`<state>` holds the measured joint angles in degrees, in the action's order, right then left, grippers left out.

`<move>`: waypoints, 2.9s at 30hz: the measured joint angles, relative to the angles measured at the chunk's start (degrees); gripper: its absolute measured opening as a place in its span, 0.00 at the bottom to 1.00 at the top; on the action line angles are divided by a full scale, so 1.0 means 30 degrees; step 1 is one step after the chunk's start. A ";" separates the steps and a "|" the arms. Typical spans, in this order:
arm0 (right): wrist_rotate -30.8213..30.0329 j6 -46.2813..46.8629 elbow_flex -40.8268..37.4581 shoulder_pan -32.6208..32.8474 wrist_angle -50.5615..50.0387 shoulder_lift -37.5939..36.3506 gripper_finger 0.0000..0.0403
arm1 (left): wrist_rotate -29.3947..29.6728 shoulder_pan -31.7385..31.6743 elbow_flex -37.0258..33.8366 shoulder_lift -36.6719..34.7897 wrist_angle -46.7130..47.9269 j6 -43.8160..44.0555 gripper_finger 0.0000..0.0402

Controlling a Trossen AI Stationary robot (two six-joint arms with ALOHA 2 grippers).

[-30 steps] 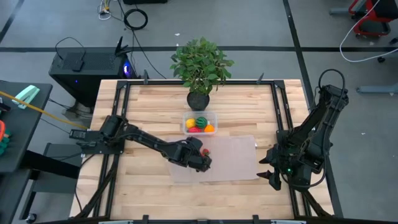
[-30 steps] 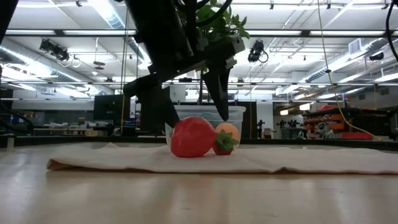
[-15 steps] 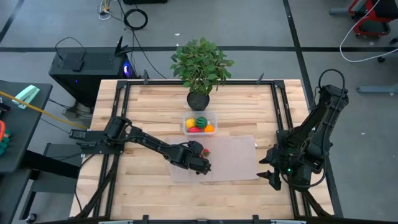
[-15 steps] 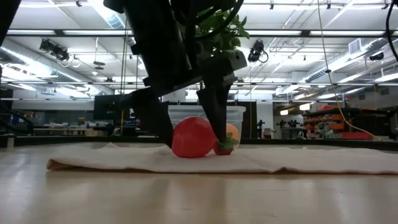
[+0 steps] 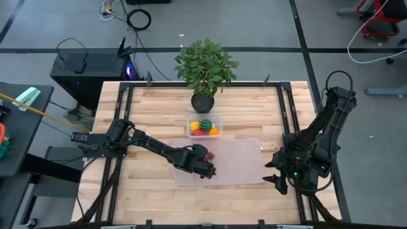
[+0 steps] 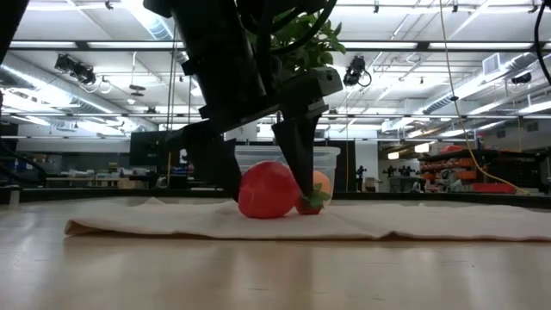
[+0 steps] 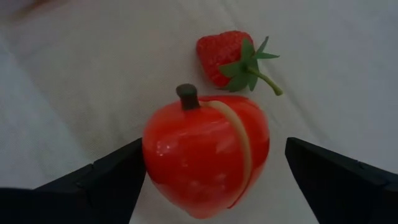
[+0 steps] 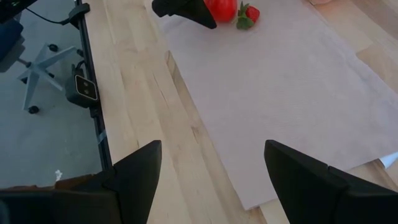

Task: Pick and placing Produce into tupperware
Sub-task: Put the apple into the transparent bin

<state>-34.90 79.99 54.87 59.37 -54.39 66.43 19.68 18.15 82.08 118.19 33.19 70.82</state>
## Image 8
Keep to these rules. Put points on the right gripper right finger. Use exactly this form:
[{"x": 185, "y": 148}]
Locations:
[{"x": 301, "y": 186}]

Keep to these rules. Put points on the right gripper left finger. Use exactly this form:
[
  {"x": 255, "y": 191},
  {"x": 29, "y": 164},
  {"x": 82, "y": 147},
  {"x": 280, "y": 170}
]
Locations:
[{"x": 140, "y": 180}]

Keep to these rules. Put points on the black table-level camera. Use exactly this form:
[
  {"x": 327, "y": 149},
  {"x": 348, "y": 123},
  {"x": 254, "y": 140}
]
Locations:
[{"x": 81, "y": 90}]

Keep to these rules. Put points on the blue office chair seat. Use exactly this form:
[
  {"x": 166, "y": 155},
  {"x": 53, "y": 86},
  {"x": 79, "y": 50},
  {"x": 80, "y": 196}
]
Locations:
[{"x": 9, "y": 40}]

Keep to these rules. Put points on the clear plastic tupperware container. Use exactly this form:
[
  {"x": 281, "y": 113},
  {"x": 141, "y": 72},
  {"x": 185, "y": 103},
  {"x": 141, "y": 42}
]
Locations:
[{"x": 320, "y": 1}]

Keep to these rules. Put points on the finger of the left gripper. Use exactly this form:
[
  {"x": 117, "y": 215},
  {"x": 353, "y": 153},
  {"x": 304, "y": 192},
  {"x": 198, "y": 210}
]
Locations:
[{"x": 192, "y": 11}]

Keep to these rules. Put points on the black metal rig frame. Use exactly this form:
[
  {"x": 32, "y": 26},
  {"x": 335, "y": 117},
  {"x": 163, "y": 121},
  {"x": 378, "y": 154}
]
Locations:
[{"x": 93, "y": 62}]

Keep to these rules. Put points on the grey office chair base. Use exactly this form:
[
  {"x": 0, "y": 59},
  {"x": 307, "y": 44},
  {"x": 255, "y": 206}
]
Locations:
[{"x": 38, "y": 67}]

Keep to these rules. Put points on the red strawberry toy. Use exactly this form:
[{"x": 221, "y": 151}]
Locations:
[{"x": 250, "y": 15}]

